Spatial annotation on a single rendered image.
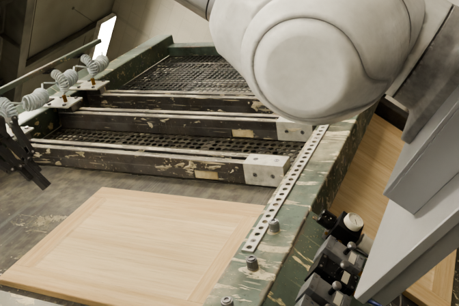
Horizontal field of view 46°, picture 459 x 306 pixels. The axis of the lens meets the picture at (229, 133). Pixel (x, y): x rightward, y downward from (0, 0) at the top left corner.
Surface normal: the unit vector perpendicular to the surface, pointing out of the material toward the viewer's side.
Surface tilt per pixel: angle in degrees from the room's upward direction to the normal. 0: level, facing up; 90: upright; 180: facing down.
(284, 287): 90
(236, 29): 74
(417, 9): 121
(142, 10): 90
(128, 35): 90
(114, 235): 54
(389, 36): 128
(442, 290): 90
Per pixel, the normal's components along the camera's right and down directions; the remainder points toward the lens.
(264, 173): -0.40, 0.44
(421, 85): -0.57, 0.51
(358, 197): 0.40, -0.70
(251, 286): -0.15, -0.90
